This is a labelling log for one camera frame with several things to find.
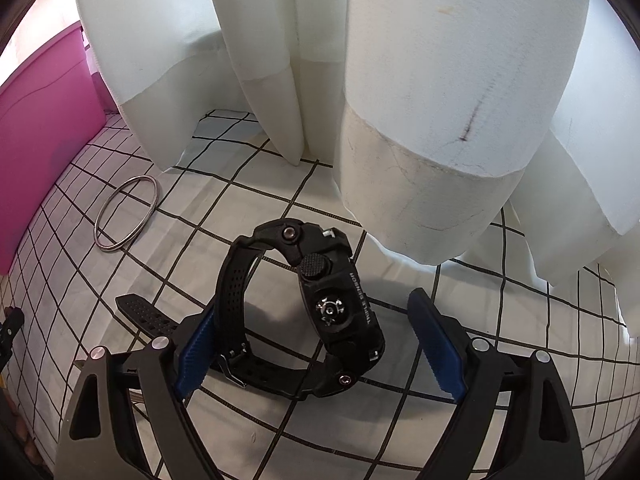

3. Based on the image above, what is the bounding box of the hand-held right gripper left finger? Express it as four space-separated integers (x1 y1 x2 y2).
52 302 223 480

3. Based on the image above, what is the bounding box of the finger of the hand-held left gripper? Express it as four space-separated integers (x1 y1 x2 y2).
0 306 26 361

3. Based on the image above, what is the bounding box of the white checked tablecloth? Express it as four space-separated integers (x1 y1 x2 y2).
0 110 633 480

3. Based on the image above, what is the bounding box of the plain silver bangle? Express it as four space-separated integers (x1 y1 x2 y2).
93 176 160 251

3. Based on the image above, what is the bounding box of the black wrist watch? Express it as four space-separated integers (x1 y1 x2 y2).
115 217 387 401

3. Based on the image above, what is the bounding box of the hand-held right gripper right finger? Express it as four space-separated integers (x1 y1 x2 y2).
406 287 586 480

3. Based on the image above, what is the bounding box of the pink plastic storage box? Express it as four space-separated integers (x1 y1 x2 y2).
0 20 108 276

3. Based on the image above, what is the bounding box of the white curtain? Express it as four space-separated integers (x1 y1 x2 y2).
70 0 640 321

